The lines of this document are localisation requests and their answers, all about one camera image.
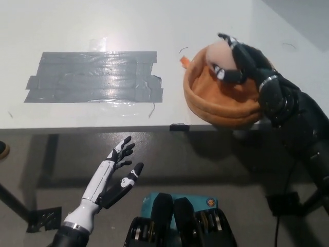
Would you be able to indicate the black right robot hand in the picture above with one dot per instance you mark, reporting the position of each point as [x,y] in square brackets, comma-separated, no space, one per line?
[250,61]

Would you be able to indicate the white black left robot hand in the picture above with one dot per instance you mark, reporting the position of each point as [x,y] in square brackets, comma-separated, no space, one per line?
[99,182]

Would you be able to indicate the pink plush dumpling with face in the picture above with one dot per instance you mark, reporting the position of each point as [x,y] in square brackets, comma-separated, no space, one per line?
[221,55]

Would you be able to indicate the orange soft plush plate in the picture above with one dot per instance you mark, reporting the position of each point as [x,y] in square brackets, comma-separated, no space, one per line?
[226,105]

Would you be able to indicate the black teal robot body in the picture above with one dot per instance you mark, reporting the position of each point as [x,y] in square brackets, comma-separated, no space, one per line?
[185,223]

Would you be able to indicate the black metal table leg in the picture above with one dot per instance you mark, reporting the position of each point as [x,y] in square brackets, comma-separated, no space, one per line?
[316,202]
[14,200]

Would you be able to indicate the dark shoe with tan sole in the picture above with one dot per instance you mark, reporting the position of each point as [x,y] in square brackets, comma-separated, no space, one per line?
[3,150]

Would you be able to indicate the grey duct tape patch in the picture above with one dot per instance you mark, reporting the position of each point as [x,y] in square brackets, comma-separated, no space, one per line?
[87,77]

